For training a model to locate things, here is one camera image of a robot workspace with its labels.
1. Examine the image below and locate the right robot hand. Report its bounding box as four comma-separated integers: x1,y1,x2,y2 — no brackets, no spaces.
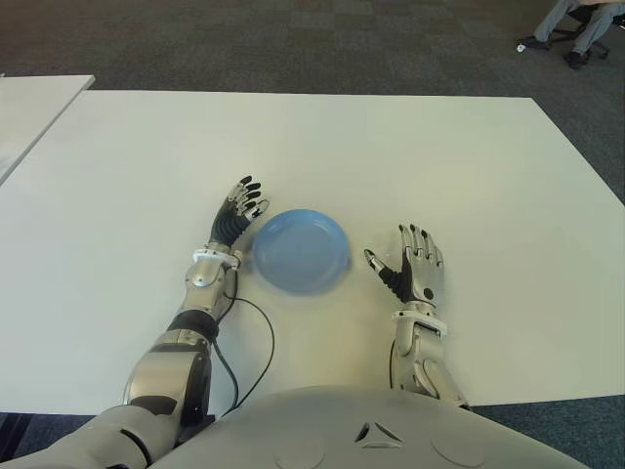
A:
363,223,446,309

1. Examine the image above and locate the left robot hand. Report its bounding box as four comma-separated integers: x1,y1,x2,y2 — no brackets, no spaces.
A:
208,171,271,250

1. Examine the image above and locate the blue plate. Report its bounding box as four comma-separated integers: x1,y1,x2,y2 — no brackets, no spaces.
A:
252,208,354,297

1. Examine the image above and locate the grey robot torso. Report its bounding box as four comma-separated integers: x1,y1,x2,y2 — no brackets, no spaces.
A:
0,384,595,469

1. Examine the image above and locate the white side table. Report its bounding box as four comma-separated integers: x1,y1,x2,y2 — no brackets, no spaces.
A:
0,73,96,186

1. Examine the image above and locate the black office chair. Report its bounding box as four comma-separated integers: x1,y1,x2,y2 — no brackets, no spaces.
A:
545,0,611,58

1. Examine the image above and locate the seated person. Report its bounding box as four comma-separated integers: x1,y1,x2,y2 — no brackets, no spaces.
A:
531,0,625,69

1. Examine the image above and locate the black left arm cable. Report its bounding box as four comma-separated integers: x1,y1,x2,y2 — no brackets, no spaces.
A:
225,291,276,407

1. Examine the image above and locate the dark green arm cable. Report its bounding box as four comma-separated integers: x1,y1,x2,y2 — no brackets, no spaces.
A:
209,335,241,409

